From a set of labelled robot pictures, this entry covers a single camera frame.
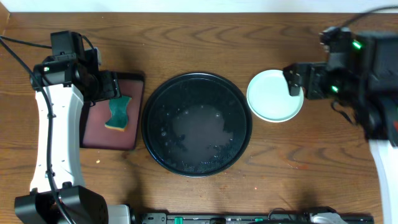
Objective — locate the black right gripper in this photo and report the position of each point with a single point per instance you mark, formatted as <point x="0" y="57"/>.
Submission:
<point x="316" y="71"/>

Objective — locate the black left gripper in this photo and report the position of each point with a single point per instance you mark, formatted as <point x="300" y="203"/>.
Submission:
<point x="112" y="86"/>

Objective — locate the pale green plate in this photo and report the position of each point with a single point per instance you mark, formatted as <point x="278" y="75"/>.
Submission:
<point x="269" y="99"/>

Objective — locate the green sponge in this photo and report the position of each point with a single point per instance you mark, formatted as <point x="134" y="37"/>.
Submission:
<point x="119" y="117"/>

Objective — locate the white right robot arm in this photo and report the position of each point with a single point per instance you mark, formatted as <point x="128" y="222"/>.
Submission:
<point x="378" y="114"/>

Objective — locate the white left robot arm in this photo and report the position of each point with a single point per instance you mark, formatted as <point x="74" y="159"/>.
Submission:
<point x="63" y="83"/>

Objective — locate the dark red rectangular tray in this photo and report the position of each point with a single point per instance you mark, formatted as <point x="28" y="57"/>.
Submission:
<point x="94" y="134"/>

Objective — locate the black round tray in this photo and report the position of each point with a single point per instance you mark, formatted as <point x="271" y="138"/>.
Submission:
<point x="196" y="124"/>

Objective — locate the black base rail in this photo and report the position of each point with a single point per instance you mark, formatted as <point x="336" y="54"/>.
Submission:
<point x="163" y="218"/>

